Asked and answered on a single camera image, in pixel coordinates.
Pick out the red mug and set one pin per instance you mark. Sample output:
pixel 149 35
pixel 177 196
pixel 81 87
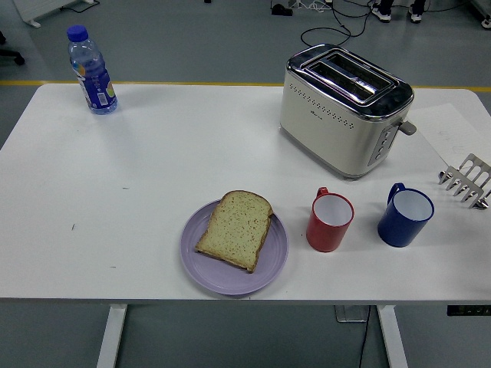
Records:
pixel 326 237

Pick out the white paper sheet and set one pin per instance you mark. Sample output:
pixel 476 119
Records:
pixel 449 126

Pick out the metal toast rack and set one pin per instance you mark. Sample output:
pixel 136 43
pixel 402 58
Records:
pixel 475 165

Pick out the slice of bread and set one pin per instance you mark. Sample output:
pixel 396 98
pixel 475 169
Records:
pixel 236 230

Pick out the black table control panel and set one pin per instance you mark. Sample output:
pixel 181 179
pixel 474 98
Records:
pixel 468 311

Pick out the grey toaster lever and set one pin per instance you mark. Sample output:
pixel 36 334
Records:
pixel 408 128

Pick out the white stand base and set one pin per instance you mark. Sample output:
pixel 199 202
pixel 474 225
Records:
pixel 32 9

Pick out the person's shoe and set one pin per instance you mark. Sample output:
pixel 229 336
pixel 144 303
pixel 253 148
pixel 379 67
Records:
pixel 381 13
pixel 416 14

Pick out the cream and chrome toaster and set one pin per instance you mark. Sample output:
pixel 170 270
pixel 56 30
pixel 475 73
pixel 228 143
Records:
pixel 326 126

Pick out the clear water bottle blue cap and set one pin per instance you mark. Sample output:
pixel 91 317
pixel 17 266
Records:
pixel 94 84

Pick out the blue mug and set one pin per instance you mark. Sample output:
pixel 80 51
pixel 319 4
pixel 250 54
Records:
pixel 397 230

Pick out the white table leg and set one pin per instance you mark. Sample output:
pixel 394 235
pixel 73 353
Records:
pixel 111 337
pixel 392 337

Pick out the black office chair base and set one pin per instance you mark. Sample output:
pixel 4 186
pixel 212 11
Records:
pixel 11 53

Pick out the grey box under table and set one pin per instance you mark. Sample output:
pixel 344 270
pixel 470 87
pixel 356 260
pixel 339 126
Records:
pixel 349 314

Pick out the purple plate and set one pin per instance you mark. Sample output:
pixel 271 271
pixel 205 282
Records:
pixel 215 276

